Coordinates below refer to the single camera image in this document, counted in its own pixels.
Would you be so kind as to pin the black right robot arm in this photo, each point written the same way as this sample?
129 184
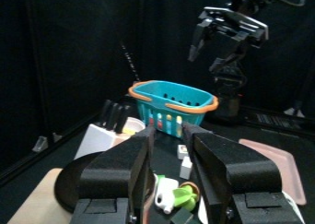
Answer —
230 86

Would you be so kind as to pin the pink plastic tray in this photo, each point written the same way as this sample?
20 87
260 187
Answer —
283 163

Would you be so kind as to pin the white knife block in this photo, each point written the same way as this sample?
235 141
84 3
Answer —
97 140

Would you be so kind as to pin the metal corner bracket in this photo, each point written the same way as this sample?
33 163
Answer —
39 143
57 137

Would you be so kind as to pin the white round bowl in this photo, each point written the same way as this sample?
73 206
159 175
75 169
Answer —
137 123

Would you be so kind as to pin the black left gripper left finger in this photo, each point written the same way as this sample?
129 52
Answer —
111 172

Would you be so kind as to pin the green ribbed toy leaf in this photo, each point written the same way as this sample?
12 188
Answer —
160 176

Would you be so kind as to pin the teal basket with orange rim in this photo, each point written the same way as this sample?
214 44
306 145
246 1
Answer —
172 100

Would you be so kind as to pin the beige wooden cutting board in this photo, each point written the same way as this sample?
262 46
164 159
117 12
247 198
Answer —
36 200

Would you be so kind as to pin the dark green box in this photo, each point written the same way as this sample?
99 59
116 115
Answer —
182 217

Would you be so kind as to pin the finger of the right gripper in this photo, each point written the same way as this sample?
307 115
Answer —
226 60
196 44

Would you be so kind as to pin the small yellow toy piece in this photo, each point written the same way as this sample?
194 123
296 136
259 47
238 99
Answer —
128 131

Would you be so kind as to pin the green starfruit bottom piece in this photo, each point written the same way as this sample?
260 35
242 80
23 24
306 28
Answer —
184 198

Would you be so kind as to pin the small white printed cube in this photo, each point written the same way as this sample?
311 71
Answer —
182 150

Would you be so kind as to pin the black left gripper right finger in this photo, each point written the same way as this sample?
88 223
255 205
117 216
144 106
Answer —
238 172

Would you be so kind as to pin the white toy bottle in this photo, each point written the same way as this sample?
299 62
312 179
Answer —
166 192

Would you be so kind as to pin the white bracket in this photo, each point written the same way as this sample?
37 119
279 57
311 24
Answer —
295 112

